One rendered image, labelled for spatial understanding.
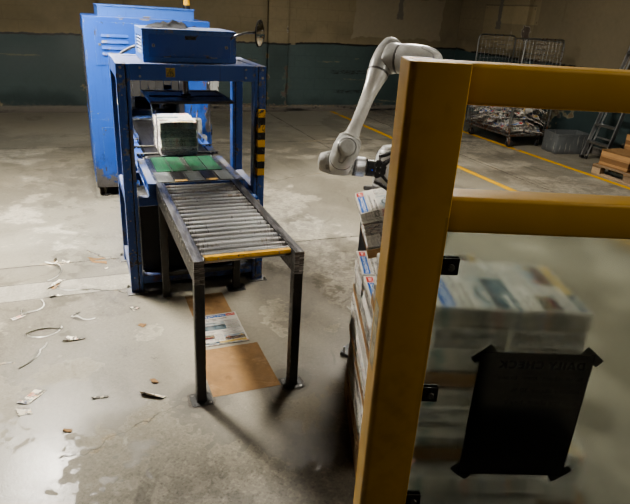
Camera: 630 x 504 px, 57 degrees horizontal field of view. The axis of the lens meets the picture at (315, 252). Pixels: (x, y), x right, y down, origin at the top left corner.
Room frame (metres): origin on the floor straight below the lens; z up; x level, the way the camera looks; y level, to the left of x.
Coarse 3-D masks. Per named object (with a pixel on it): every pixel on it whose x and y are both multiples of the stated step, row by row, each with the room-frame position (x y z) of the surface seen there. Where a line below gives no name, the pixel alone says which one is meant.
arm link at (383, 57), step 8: (384, 40) 2.82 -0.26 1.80; (392, 40) 2.80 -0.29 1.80; (376, 48) 2.82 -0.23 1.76; (384, 48) 2.78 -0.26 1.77; (392, 48) 2.75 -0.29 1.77; (376, 56) 2.77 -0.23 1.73; (384, 56) 2.74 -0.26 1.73; (392, 56) 2.73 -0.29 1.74; (376, 64) 2.74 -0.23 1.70; (384, 64) 2.74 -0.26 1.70; (392, 64) 2.73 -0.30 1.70; (392, 72) 2.76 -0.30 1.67
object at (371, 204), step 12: (360, 192) 2.67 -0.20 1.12; (372, 192) 2.63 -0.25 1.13; (384, 192) 2.61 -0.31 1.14; (360, 204) 2.50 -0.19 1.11; (372, 204) 2.48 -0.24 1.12; (384, 204) 2.45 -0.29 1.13; (360, 216) 2.42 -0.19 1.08; (372, 216) 2.40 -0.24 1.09; (372, 228) 2.40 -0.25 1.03; (372, 240) 2.41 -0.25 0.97
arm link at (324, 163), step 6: (324, 156) 2.49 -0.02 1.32; (318, 162) 2.51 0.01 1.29; (324, 162) 2.48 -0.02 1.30; (330, 162) 2.46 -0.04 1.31; (324, 168) 2.48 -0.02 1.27; (330, 168) 2.47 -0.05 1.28; (336, 168) 2.44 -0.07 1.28; (348, 168) 2.45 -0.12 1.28; (336, 174) 2.50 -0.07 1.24; (342, 174) 2.49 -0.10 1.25; (348, 174) 2.50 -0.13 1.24
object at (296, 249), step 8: (240, 184) 3.75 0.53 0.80; (248, 192) 3.58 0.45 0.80; (248, 200) 3.43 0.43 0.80; (256, 200) 3.42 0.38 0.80; (256, 208) 3.27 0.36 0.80; (264, 208) 3.28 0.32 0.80; (264, 216) 3.14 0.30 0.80; (272, 224) 3.01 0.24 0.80; (280, 232) 2.89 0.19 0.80; (288, 240) 2.79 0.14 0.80; (296, 248) 2.68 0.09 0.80; (280, 256) 2.84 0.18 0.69; (288, 256) 2.72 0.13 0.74; (296, 256) 2.64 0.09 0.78; (288, 264) 2.72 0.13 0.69; (296, 264) 2.64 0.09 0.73; (296, 272) 2.64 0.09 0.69
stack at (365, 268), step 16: (368, 272) 2.38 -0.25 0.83; (368, 288) 2.21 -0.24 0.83; (352, 304) 2.60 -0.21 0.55; (368, 304) 2.14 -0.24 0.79; (352, 320) 2.56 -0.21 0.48; (368, 320) 2.12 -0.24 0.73; (352, 336) 2.53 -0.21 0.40; (368, 336) 2.07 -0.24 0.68; (352, 352) 2.48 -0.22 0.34; (352, 368) 2.44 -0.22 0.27; (352, 384) 2.34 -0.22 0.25; (352, 400) 2.33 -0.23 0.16; (352, 416) 2.26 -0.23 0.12; (352, 432) 2.26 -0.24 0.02; (352, 448) 2.15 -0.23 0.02
